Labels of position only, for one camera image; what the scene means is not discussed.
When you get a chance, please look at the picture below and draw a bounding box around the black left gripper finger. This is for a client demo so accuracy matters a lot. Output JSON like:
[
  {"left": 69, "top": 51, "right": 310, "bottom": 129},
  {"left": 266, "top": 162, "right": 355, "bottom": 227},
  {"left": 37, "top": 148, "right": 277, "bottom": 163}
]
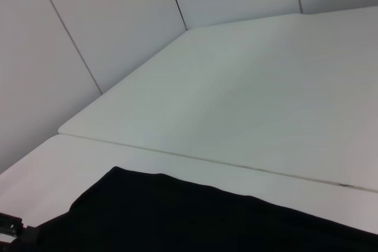
[
  {"left": 22, "top": 225, "right": 40, "bottom": 246},
  {"left": 0, "top": 212, "right": 24, "bottom": 240}
]

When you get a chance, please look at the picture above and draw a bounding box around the black shirt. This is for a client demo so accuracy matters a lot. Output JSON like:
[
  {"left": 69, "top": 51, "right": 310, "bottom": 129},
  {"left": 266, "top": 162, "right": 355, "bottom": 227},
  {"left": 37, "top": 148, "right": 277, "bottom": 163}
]
[{"left": 17, "top": 165, "right": 378, "bottom": 252}]

